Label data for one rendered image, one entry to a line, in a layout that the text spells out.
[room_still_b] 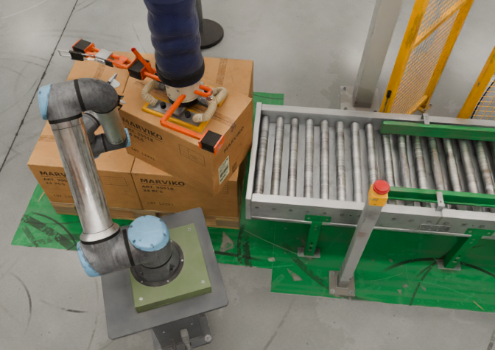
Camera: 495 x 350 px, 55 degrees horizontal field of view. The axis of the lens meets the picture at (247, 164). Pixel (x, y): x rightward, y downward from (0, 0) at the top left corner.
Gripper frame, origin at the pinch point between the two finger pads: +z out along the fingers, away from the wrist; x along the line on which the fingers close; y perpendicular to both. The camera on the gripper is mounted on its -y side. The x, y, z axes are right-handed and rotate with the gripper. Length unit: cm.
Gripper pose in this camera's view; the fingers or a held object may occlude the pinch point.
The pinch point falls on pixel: (119, 84)
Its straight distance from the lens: 239.4
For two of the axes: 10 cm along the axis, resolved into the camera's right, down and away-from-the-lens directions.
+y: 9.0, 3.6, -2.6
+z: 4.4, -7.2, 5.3
